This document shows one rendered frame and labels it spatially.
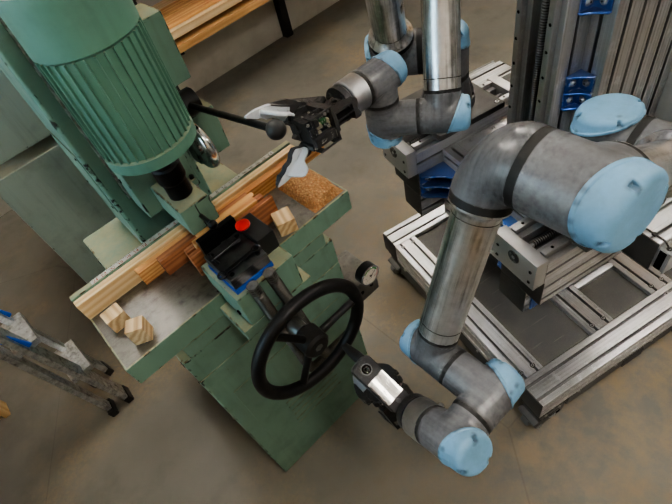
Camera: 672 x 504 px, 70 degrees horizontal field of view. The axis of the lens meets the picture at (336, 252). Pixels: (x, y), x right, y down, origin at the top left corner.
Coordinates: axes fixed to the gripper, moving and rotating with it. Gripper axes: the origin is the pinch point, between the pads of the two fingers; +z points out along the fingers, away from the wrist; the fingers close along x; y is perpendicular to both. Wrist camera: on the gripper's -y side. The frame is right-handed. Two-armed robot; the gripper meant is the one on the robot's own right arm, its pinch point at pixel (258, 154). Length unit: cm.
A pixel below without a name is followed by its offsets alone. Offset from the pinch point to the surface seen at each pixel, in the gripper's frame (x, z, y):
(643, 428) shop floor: 122, -56, 54
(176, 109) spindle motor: -12.0, 7.3, -7.3
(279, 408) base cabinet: 76, 22, -12
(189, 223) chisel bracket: 11.0, 15.1, -13.2
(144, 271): 17.0, 27.7, -18.3
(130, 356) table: 22.9, 39.9, -5.7
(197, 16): 17, -84, -202
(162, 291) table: 21.2, 27.5, -14.4
